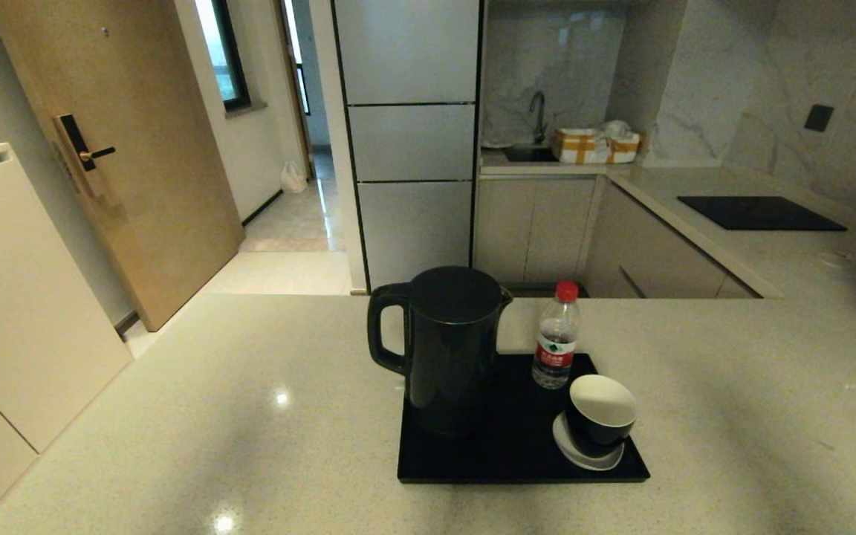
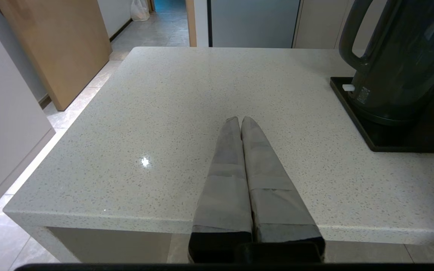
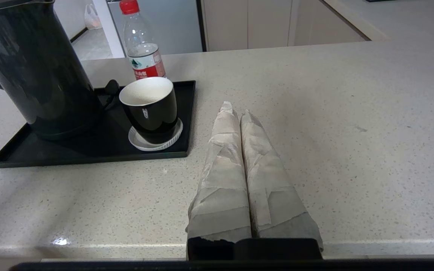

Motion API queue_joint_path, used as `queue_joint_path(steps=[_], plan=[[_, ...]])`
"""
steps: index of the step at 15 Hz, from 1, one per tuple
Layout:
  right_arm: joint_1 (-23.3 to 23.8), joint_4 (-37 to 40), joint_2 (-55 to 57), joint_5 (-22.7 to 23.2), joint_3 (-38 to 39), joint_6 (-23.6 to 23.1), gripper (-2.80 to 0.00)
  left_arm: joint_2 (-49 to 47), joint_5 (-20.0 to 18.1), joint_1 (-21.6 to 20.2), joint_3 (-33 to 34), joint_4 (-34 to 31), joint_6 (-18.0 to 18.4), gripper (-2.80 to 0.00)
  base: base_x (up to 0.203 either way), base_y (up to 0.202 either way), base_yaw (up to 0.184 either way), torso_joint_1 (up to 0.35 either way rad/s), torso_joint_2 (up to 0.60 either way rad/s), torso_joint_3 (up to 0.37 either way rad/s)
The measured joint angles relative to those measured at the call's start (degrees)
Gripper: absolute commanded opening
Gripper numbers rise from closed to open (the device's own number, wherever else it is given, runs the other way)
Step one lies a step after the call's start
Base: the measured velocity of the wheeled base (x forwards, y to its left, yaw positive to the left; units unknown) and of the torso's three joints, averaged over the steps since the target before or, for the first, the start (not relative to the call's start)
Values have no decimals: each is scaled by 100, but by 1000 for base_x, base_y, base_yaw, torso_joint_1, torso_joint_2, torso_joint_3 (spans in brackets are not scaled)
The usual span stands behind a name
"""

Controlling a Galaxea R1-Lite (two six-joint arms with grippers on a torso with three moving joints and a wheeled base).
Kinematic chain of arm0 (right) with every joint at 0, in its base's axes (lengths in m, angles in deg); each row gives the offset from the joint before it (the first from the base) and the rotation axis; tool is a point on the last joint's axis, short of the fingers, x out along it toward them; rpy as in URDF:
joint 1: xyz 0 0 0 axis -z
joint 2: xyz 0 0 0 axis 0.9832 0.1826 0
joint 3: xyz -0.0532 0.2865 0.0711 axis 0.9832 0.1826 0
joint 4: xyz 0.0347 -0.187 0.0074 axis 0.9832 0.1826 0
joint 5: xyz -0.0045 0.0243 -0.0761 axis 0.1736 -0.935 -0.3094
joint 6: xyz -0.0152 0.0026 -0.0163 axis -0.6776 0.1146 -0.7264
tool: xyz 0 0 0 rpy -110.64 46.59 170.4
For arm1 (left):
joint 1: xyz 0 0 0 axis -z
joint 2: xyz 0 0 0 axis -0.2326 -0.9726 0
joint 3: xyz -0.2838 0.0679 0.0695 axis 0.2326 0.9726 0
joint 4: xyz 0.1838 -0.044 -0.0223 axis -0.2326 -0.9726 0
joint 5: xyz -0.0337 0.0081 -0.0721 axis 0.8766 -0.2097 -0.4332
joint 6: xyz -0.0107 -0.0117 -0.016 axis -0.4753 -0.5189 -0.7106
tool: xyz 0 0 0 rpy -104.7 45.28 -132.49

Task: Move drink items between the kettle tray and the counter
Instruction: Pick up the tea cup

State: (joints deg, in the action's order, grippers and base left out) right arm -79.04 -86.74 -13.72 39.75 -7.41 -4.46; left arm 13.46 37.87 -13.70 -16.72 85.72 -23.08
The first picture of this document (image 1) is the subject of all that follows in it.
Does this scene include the yellow striped white box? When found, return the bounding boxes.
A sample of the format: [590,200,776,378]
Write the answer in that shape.
[553,128,609,165]

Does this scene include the dark framed window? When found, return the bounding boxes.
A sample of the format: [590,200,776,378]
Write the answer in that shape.
[194,0,252,114]

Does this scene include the small white saucer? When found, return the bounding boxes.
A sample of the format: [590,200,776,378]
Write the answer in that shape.
[552,412,626,472]

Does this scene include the beige base cabinet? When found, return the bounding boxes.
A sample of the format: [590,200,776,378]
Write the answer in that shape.
[584,182,763,299]
[473,177,600,288]

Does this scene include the steel kitchen sink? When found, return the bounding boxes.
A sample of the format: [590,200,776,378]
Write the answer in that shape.
[504,145,560,163]

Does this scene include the black cup white inside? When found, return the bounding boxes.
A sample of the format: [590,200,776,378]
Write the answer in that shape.
[565,374,638,458]

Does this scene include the black wall socket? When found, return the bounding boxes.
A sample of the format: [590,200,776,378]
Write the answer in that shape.
[804,104,836,134]

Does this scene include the tall grey refrigerator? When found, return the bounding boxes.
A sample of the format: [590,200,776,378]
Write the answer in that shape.
[331,0,485,293]

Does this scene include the dark kitchen faucet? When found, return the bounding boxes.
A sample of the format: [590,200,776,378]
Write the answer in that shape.
[529,91,548,145]

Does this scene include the cardboard box yellow tape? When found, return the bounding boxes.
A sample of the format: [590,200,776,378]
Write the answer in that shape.
[606,131,644,163]

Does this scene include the light wooden door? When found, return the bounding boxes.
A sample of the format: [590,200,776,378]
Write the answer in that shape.
[0,0,244,332]

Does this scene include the clear water bottle red cap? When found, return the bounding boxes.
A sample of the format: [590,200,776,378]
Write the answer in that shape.
[531,280,581,390]

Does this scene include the black electric kettle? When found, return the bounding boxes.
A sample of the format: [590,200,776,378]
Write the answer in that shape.
[367,266,514,439]

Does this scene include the black rectangular tray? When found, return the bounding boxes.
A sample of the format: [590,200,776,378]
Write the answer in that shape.
[397,353,651,484]

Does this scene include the black door lock with handle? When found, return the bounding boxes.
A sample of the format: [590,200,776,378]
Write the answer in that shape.
[54,113,117,198]

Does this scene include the white plastic bag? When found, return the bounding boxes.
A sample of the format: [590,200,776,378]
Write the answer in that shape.
[281,160,308,195]

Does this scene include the white storage cabinet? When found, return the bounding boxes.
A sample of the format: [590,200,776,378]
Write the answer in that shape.
[0,143,134,535]

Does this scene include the black induction cooktop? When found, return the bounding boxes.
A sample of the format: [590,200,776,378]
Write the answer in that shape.
[678,195,849,232]

